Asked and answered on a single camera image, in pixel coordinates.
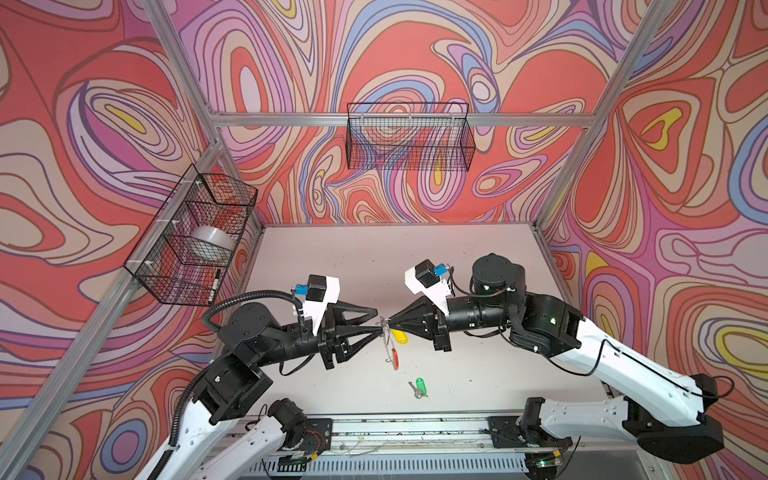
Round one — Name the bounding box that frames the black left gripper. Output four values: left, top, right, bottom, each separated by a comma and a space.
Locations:
250, 303, 378, 376

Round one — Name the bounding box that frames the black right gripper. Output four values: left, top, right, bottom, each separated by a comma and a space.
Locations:
388, 294, 514, 352

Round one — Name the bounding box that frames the yellow plastic key tag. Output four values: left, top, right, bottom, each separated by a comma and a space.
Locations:
391, 330, 409, 345

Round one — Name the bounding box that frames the metal keyring disc red grip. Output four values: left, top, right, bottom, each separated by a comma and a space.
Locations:
378, 319, 400, 371

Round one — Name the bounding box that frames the green plastic key tag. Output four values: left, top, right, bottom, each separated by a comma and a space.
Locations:
415, 378, 427, 398

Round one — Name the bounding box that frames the silver key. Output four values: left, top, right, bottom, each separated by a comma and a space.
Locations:
408, 382, 424, 399

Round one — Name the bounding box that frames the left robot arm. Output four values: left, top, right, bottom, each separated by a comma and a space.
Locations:
137, 290, 382, 479

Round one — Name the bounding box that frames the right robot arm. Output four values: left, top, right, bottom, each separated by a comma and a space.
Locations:
388, 253, 724, 465

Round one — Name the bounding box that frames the grey tape roll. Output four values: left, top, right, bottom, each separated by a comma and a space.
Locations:
191, 225, 235, 250

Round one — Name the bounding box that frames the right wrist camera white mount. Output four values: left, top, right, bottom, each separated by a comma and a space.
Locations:
404, 259, 452, 315

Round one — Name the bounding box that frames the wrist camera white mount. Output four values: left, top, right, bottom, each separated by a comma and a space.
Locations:
294, 274, 340, 335
404, 259, 452, 315

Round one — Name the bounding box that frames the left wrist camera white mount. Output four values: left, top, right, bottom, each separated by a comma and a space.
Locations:
294, 274, 340, 335

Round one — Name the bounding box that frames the aluminium table edge rail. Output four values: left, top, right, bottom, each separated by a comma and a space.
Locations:
197, 410, 637, 480

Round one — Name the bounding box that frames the black wire basket left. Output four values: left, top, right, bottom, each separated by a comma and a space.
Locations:
124, 166, 258, 306

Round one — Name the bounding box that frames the black wire basket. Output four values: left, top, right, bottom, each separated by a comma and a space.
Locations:
345, 100, 476, 172
124, 166, 258, 306

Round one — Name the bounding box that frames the black wire basket back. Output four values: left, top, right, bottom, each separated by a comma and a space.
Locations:
345, 100, 476, 172

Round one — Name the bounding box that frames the aluminium cage frame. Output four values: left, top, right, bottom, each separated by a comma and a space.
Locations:
0, 0, 679, 480

